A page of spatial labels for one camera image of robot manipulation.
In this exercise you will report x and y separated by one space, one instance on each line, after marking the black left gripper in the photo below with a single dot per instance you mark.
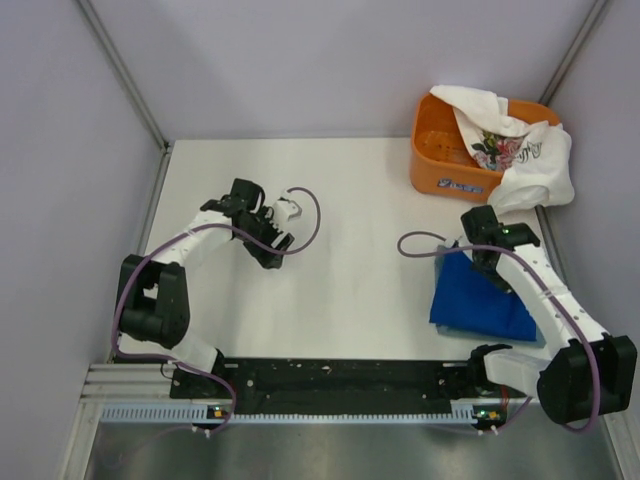
273 230

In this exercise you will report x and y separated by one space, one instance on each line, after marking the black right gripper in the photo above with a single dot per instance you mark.
499 282

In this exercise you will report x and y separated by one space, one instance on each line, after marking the blue printed t shirt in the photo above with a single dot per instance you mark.
475 300

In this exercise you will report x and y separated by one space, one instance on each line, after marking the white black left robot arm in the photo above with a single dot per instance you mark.
153 295

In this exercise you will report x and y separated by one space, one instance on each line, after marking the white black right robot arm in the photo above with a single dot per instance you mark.
582 370

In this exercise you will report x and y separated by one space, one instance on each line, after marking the orange plastic basket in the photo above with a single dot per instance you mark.
441 164

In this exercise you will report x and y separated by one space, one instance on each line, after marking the folded grey blue t shirt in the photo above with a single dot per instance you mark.
540 342

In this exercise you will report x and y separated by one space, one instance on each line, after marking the white floral t shirt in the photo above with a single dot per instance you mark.
532 157

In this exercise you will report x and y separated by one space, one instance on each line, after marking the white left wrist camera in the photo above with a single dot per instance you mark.
285 209

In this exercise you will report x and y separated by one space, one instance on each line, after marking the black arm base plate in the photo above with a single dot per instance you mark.
341 387

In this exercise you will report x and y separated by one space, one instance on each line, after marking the aluminium frame rail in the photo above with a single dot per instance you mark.
152 381

